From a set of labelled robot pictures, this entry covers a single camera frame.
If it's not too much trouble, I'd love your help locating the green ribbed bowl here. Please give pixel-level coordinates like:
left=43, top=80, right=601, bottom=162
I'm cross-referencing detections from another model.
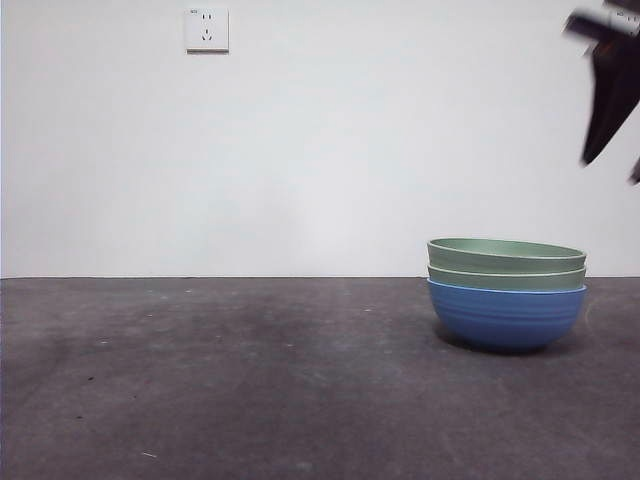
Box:
left=426, top=263, right=588, bottom=293
left=426, top=236, right=588, bottom=274

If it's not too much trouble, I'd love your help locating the blue ribbed bowl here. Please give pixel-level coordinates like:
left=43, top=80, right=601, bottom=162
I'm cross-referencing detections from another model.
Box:
left=426, top=278, right=588, bottom=354

